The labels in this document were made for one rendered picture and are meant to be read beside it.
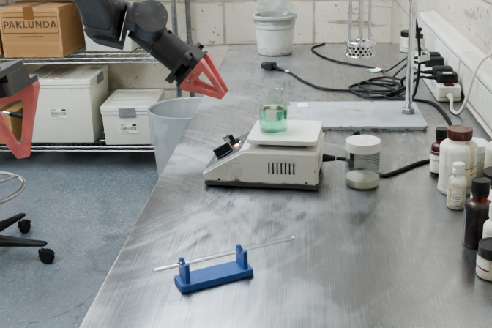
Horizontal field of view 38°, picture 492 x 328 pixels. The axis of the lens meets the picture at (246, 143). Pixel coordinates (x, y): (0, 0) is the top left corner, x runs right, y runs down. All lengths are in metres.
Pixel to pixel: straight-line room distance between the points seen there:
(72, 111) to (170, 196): 2.31
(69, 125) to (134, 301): 2.64
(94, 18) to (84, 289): 1.42
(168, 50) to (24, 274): 1.52
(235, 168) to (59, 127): 2.38
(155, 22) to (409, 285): 0.60
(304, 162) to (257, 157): 0.08
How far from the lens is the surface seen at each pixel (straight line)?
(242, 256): 0.93
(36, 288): 2.53
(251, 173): 1.20
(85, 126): 3.48
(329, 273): 0.95
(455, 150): 1.17
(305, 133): 1.21
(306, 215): 1.11
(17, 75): 0.72
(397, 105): 1.68
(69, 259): 2.69
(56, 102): 3.48
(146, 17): 1.21
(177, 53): 1.27
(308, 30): 3.61
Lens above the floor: 1.21
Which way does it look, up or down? 19 degrees down
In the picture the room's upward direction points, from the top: 2 degrees counter-clockwise
